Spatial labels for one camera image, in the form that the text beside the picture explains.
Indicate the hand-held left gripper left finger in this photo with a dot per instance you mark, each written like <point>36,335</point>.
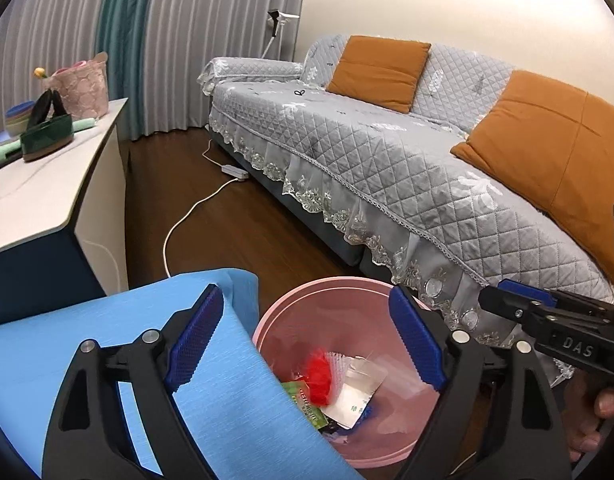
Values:
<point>197,340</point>

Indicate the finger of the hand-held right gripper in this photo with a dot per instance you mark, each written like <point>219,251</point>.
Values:
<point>512,307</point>
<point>527,292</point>

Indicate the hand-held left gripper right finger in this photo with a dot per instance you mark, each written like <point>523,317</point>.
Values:
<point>417,340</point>

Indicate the pink waste bin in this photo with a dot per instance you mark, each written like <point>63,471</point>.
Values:
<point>297,320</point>

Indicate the person's right hand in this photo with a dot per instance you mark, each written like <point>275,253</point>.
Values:
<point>584,425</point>

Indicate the blue table mat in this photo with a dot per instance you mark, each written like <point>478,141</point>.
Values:
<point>62,320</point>

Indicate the orange cushion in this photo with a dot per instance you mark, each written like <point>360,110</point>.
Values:
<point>377,70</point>
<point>547,150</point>

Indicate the grey quilted sofa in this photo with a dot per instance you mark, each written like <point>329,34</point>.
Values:
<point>362,150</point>

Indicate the white-top coffee table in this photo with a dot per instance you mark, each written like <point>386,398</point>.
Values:
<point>37,195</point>

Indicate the green round tin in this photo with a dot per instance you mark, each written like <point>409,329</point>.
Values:
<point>47,137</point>

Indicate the pink lace basket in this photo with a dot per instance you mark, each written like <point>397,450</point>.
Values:
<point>84,90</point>

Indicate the stack of bowls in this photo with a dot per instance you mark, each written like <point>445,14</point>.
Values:
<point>18,117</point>

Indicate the yellow flower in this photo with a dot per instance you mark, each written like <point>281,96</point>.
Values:
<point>39,72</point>

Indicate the teal curtain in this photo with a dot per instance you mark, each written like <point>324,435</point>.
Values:
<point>127,20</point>

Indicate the grey curtain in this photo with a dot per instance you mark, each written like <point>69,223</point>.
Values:
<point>197,10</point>

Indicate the white floor lamp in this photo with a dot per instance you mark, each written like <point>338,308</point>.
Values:
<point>276,16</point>

